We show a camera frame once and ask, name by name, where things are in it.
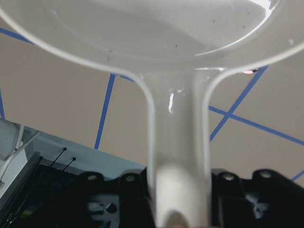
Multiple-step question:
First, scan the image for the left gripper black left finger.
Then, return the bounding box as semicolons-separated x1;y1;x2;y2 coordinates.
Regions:
78;172;152;228

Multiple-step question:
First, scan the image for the white plastic dustpan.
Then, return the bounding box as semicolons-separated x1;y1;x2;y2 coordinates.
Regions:
0;0;304;228

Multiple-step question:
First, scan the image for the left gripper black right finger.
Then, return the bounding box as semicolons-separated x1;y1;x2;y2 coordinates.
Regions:
211;169;304;228

